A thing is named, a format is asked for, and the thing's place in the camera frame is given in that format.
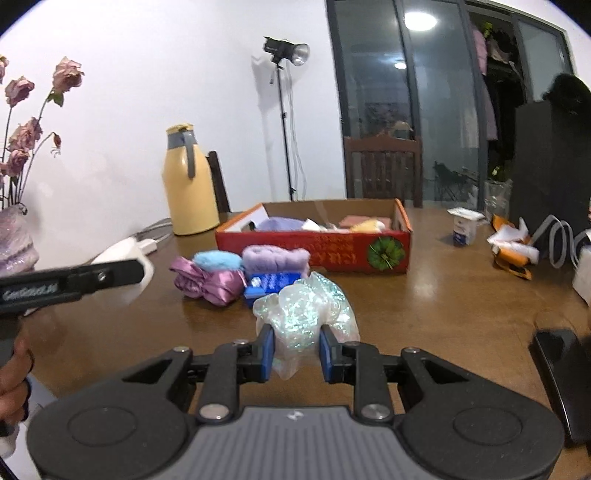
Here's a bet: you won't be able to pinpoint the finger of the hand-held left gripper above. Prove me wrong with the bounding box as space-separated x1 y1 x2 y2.
61 259 145 302

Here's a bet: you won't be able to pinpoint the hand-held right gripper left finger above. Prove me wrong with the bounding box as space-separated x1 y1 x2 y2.
122 325 277 424

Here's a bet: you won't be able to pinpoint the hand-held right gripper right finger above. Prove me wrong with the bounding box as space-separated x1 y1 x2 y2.
318 325 470 422

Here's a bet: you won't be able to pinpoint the white round sponge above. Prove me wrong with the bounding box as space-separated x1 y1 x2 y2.
90 237 154 302

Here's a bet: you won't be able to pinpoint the iridescent translucent scrunchie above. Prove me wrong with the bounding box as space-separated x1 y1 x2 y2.
252 271 361 380

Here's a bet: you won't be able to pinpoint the blue fluffy pouf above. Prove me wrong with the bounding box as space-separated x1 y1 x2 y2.
192 251 245 273

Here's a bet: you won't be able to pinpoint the red cardboard box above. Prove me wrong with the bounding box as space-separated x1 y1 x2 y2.
215 198 412 276

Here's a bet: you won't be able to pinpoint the person's left hand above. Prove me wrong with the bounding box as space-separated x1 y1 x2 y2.
0 340 34 419

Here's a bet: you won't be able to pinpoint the pink textured vase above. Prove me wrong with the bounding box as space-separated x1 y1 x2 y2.
0 205 40 278

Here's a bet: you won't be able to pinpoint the purple satin scrunchie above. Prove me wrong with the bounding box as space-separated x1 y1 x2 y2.
168 257 247 308

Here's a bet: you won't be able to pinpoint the purple fluffy scrunchie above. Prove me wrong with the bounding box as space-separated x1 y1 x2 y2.
242 245 310 277

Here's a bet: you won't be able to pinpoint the yellow thermos jug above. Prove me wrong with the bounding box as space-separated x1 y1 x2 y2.
161 124 221 236

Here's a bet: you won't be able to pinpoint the lavender fabric pouch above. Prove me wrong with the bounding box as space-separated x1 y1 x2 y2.
255 216 305 232

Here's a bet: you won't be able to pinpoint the yellow and white plush bear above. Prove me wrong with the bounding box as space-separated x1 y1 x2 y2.
350 219 393 233

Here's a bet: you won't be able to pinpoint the dried rose bouquet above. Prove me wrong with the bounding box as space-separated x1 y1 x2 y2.
0 55 85 208

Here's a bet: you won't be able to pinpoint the small white milk carton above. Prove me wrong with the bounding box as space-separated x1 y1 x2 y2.
447 207 486 248

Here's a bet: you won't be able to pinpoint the slatted wooden chair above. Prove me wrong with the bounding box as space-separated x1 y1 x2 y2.
344 135 424 208

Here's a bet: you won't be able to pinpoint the orange wrapper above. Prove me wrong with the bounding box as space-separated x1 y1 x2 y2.
490 215 533 280

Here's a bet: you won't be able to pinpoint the crumpled white tissue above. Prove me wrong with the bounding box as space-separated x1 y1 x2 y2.
486 219 541 265

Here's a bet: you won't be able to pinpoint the clear drinking glass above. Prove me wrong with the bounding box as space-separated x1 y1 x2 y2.
483 178 513 222

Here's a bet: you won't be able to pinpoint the black chair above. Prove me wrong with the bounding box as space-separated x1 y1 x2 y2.
528 329 591 446

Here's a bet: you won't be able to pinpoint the sliding glass door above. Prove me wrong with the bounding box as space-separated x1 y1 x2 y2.
325 0 570 205

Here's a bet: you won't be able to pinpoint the studio light on stand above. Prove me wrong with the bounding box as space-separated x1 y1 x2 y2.
262 36 310 202

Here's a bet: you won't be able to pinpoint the hanging clothes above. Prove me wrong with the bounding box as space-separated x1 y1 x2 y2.
471 21 525 77

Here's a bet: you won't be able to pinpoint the black garment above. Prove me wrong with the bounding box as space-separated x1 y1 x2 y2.
542 73 591 117

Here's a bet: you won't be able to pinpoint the white charger cable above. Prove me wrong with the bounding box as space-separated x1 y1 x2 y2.
134 218 173 243

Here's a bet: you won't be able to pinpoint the looped white cable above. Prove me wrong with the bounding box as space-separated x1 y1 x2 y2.
531 213 588 269

